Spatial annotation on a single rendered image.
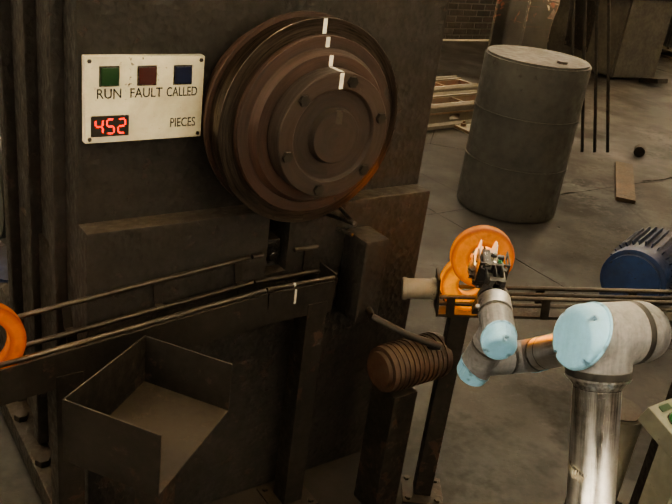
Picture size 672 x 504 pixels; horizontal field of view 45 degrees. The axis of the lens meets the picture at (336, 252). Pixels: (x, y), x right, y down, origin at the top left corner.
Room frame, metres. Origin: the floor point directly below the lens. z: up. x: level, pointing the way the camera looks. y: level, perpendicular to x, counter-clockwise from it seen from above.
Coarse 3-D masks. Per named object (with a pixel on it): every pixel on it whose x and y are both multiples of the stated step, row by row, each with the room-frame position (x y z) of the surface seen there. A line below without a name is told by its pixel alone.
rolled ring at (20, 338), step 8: (0, 304) 1.40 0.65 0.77; (0, 312) 1.38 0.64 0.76; (8, 312) 1.39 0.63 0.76; (0, 320) 1.38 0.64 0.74; (8, 320) 1.38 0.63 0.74; (16, 320) 1.39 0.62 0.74; (8, 328) 1.38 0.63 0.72; (16, 328) 1.39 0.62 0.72; (24, 328) 1.41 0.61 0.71; (8, 336) 1.39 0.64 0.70; (16, 336) 1.39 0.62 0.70; (24, 336) 1.40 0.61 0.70; (8, 344) 1.39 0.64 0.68; (16, 344) 1.39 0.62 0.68; (24, 344) 1.40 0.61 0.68; (0, 352) 1.40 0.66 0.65; (8, 352) 1.38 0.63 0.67; (16, 352) 1.39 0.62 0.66; (0, 360) 1.38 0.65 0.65; (0, 368) 1.37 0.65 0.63
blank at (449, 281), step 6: (450, 264) 1.91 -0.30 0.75; (444, 270) 1.92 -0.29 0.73; (450, 270) 1.90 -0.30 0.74; (444, 276) 1.90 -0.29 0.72; (450, 276) 1.90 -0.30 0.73; (456, 276) 1.90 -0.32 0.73; (444, 282) 1.90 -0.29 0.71; (450, 282) 1.90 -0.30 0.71; (456, 282) 1.90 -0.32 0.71; (444, 288) 1.90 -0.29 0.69; (450, 288) 1.90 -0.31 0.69; (456, 288) 1.90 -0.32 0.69; (474, 288) 1.94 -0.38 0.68; (450, 294) 1.90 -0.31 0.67; (456, 294) 1.90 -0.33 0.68; (462, 294) 1.91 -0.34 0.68; (468, 294) 1.92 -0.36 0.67; (474, 294) 1.91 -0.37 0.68; (456, 300) 1.90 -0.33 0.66; (462, 300) 1.91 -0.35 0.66; (468, 300) 1.91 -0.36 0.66; (456, 306) 1.91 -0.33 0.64; (462, 306) 1.91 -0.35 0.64; (468, 306) 1.91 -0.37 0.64
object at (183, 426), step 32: (128, 352) 1.37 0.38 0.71; (160, 352) 1.42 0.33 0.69; (192, 352) 1.39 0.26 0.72; (96, 384) 1.27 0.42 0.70; (128, 384) 1.37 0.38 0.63; (160, 384) 1.42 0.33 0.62; (192, 384) 1.39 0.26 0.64; (224, 384) 1.37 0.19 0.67; (64, 416) 1.18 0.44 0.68; (96, 416) 1.16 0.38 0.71; (128, 416) 1.32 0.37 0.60; (160, 416) 1.33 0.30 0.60; (192, 416) 1.34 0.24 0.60; (64, 448) 1.18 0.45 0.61; (96, 448) 1.16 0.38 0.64; (128, 448) 1.14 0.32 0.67; (160, 448) 1.12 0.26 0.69; (192, 448) 1.25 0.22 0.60; (128, 480) 1.14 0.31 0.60; (160, 480) 1.16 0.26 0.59
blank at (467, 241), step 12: (468, 228) 1.84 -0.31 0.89; (480, 228) 1.82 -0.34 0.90; (492, 228) 1.83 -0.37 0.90; (456, 240) 1.83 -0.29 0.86; (468, 240) 1.81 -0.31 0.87; (492, 240) 1.82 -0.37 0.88; (504, 240) 1.82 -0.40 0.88; (456, 252) 1.81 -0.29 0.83; (468, 252) 1.81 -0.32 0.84; (504, 252) 1.82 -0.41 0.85; (456, 264) 1.81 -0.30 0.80; (468, 276) 1.81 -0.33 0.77
